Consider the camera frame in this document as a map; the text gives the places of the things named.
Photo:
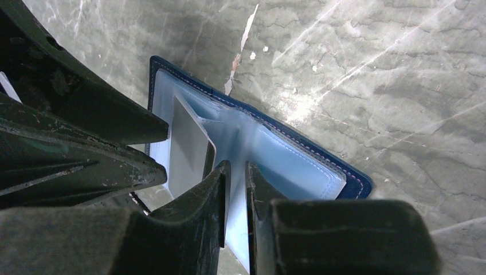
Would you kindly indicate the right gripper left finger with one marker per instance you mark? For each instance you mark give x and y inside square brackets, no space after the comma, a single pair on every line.
[191,228]

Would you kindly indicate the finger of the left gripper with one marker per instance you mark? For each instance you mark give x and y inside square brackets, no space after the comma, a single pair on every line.
[46,161]
[48,78]

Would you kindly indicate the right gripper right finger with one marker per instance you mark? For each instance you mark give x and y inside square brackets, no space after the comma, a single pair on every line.
[261,239]

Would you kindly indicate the blue leather card holder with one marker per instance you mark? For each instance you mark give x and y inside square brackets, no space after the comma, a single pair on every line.
[297,167]

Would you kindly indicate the grey VIP credit card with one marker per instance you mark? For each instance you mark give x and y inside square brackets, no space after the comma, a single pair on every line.
[192,152]

